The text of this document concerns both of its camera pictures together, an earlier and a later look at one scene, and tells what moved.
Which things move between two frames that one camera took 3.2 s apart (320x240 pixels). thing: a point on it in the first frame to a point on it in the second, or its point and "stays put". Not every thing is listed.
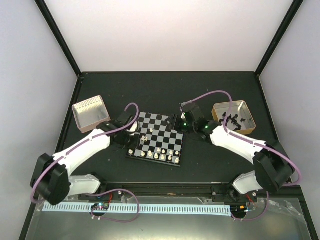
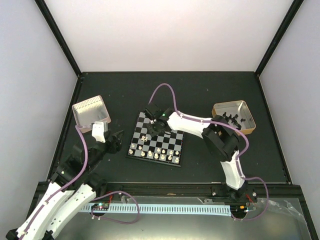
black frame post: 58,35 stays put
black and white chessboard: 159,143 stays put
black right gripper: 177,124 to 152,132
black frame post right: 287,21 stays put
